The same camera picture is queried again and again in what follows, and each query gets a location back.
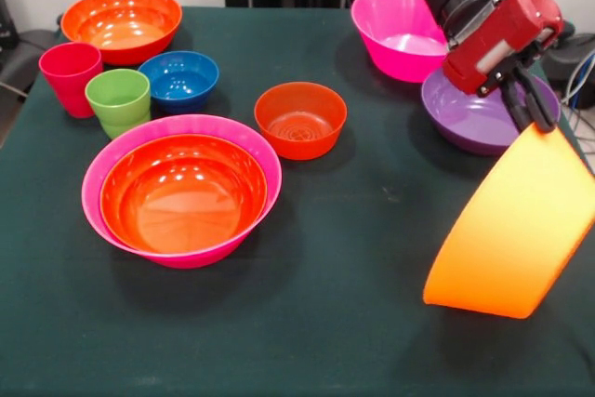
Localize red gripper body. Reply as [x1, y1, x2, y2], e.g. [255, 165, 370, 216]
[441, 0, 565, 97]

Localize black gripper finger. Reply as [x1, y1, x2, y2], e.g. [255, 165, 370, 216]
[514, 65, 559, 135]
[500, 77, 532, 132]

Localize large orange bowl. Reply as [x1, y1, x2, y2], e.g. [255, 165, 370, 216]
[422, 125, 595, 320]

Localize large pink bowl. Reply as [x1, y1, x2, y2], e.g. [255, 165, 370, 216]
[350, 0, 451, 85]
[81, 113, 284, 270]

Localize medium red-orange bowl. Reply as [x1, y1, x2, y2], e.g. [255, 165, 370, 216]
[99, 134, 269, 255]
[60, 0, 183, 67]

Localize purple bowl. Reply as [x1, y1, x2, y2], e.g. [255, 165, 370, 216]
[420, 66, 562, 157]

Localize small red-orange bowl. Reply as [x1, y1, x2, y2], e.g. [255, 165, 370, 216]
[254, 81, 349, 162]

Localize dark green tablecloth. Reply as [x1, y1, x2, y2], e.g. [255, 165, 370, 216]
[0, 6, 595, 397]

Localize small blue bowl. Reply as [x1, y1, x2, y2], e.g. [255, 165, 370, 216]
[138, 50, 220, 114]

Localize green cup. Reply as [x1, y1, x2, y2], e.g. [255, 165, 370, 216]
[84, 68, 152, 140]

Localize crimson cup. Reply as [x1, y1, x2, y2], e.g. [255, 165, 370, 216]
[38, 42, 104, 119]

